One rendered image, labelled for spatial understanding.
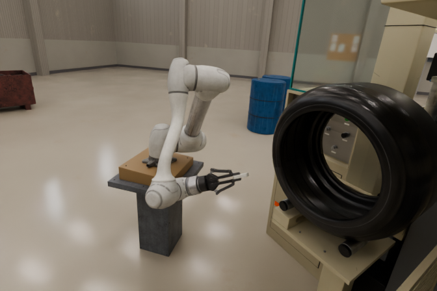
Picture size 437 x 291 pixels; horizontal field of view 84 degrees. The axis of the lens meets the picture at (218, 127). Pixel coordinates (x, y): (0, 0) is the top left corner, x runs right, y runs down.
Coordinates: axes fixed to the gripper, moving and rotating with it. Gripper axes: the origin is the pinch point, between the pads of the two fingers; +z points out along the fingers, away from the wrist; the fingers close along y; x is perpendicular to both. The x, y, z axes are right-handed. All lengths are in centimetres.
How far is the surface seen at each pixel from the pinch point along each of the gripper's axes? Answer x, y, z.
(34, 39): -538, -560, -737
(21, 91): -252, -225, -456
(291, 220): 0.6, 22.7, 17.0
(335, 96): 26, -22, 42
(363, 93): 28, -20, 49
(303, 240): 3.4, 30.5, 20.0
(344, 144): -52, 0, 56
